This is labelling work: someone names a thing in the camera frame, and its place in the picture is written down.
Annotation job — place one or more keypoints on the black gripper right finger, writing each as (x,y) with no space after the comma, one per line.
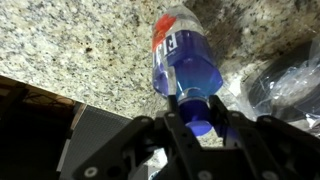
(253,143)

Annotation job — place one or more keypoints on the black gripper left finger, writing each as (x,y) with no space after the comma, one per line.
(173,133)

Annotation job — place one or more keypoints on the Fiji water bottle blue cap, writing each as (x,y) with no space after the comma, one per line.
(183,63)

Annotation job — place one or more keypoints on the grey mesh panel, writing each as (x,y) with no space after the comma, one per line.
(90,133)

